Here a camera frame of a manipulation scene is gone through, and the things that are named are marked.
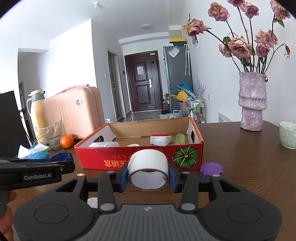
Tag white tape roll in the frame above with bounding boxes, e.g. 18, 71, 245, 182
127, 149, 169, 191

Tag green spray bottle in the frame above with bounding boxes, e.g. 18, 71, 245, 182
174, 133, 185, 145

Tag red white lint brush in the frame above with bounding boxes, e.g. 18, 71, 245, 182
150, 134, 173, 147

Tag white ribbed bottle cap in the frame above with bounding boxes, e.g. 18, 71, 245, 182
128, 144, 140, 147

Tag blue gear lid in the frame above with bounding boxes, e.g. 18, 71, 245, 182
47, 151, 74, 163

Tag white round lid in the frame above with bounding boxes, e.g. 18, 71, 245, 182
87, 197, 98, 209

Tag person left hand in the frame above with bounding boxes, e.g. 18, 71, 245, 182
1, 190, 17, 241

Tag blue tissue pack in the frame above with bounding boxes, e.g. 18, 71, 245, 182
17, 144, 49, 159

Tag purple gear lid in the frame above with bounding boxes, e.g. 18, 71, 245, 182
200, 162, 223, 178

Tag red cardboard box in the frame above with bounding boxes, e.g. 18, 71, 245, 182
74, 117, 204, 171

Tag clear glass cup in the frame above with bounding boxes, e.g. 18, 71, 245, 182
38, 119, 65, 150

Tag orange fruit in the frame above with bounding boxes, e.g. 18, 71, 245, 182
60, 135, 74, 149

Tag yellow thermos jug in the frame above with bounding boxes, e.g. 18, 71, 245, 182
26, 89, 47, 143

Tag pink mini suitcase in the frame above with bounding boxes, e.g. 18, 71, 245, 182
42, 85, 105, 140

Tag dark brown entrance door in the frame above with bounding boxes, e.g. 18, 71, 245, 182
125, 51, 163, 113

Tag purple textured vase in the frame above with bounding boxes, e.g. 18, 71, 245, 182
238, 72, 267, 132

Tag grey refrigerator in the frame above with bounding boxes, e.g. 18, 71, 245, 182
163, 41, 193, 112

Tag pale green bowl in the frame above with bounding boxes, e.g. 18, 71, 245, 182
279, 121, 296, 150

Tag yellow box on fridge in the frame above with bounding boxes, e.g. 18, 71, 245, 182
169, 37, 187, 42

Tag dried pink roses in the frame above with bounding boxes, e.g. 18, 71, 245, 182
183, 1, 291, 74

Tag camera tripod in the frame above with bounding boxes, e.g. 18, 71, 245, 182
19, 109, 28, 135

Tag wire storage rack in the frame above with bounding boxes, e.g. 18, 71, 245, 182
186, 97, 206, 123

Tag white board against wall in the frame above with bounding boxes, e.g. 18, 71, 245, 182
218, 113, 232, 123

